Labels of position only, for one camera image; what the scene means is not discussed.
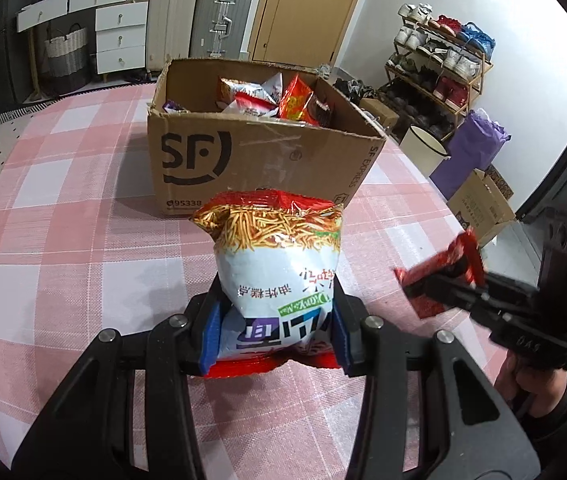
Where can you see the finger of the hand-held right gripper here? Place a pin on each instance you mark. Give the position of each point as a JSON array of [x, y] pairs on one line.
[[448, 287]]

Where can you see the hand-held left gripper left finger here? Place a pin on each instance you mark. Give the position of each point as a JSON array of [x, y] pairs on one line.
[[212, 330]]

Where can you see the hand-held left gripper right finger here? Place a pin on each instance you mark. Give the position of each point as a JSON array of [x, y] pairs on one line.
[[342, 345]]

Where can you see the white red noodle snack bag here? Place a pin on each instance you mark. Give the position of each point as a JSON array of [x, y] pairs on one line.
[[273, 270]]

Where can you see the brown cardboard box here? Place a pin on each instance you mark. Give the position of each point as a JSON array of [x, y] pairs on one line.
[[243, 160]]

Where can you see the red white candy packet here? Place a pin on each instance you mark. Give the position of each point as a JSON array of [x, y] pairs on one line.
[[251, 106]]

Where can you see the purple candy bag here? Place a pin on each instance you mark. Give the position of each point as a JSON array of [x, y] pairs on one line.
[[172, 106]]

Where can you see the red triangular chip bag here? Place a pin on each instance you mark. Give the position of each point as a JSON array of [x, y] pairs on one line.
[[296, 100]]

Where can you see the snack packets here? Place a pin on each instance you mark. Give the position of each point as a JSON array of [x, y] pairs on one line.
[[243, 86]]

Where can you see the person's right forearm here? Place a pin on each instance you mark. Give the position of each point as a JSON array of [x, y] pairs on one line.
[[558, 410]]

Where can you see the person's right hand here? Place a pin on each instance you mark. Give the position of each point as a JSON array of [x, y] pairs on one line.
[[511, 385]]

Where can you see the printed cardboard box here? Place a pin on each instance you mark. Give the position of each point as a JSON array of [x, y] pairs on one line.
[[483, 207]]

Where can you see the cream trash bin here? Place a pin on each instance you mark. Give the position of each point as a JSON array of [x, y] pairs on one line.
[[426, 152]]

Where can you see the pink checked tablecloth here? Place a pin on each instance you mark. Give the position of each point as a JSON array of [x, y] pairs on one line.
[[88, 210]]

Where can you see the small cardboard box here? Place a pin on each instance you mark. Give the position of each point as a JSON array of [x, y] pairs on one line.
[[381, 114]]

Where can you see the wooden shoe rack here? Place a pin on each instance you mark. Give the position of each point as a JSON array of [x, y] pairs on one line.
[[483, 80]]

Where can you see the pile of floor shoes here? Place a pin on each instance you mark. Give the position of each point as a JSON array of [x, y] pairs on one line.
[[358, 89]]

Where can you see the rows of shelved shoes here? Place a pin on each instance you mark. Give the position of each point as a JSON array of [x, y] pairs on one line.
[[428, 65]]

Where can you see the woven basket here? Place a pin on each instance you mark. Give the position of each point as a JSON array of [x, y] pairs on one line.
[[65, 57]]

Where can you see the wooden door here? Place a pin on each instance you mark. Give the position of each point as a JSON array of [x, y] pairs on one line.
[[308, 10]]

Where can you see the white drawer dresser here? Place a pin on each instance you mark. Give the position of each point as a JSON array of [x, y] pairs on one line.
[[113, 35]]

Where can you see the silver suitcase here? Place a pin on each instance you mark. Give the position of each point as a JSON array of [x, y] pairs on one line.
[[221, 17]]

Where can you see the white suitcase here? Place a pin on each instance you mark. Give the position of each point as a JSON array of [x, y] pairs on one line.
[[171, 15]]

